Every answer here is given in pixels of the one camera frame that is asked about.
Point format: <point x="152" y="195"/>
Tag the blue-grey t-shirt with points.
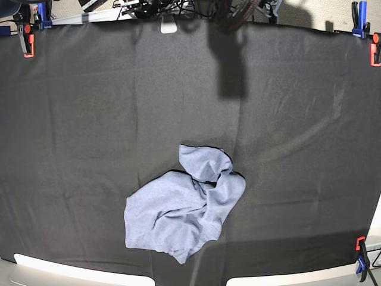
<point x="179" y="212"/>

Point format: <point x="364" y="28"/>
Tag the black table cloth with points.
<point x="102" y="108"/>

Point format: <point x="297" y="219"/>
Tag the orange clamp far left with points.
<point x="27" y="40"/>

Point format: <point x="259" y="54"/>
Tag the blue clamp far left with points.
<point x="42" y="14"/>

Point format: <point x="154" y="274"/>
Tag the blue clamp far right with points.
<point x="361" y="27"/>

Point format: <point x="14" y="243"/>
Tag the orange blue clamp near right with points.
<point x="362" y="258"/>

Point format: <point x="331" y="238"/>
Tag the orange clamp far right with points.
<point x="375" y="50"/>

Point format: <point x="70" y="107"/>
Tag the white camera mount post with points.
<point x="168" y="25"/>

